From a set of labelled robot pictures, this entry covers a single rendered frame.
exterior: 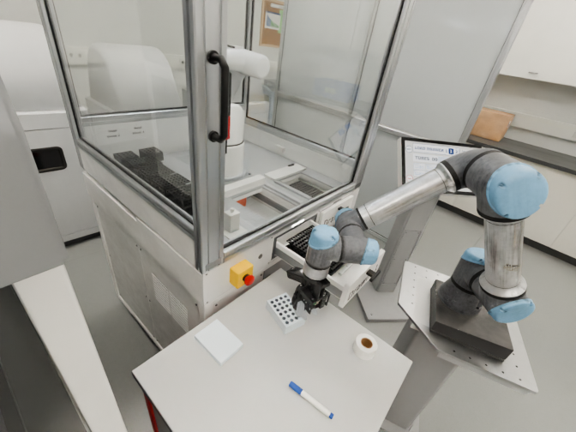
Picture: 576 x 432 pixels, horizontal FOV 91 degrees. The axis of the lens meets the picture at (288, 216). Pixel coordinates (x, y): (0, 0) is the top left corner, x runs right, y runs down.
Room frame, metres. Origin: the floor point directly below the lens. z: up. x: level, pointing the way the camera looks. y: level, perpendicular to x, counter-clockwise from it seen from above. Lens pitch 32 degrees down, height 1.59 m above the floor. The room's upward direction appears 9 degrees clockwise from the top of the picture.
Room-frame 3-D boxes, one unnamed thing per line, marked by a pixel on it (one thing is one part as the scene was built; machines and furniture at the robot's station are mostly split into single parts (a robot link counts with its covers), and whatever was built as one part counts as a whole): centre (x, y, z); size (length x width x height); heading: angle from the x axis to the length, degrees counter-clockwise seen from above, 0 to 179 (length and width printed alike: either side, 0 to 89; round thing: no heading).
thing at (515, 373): (0.81, -0.73, 0.70); 0.45 x 0.44 x 0.12; 70
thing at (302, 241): (0.93, -0.15, 0.87); 0.22 x 0.18 x 0.06; 54
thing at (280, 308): (0.67, -0.04, 0.78); 0.12 x 0.08 x 0.04; 39
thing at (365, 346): (0.58, -0.31, 0.78); 0.07 x 0.07 x 0.04
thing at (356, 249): (0.66, -0.21, 1.11); 0.11 x 0.11 x 0.08; 5
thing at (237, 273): (0.72, 0.13, 0.88); 0.07 x 0.05 x 0.07; 144
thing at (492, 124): (3.61, -2.15, 1.04); 0.41 x 0.32 x 0.28; 50
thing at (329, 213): (1.25, -0.24, 0.87); 0.29 x 0.02 x 0.11; 144
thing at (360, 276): (0.81, -0.31, 0.87); 0.29 x 0.02 x 0.11; 144
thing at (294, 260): (0.93, -0.14, 0.86); 0.40 x 0.26 x 0.06; 54
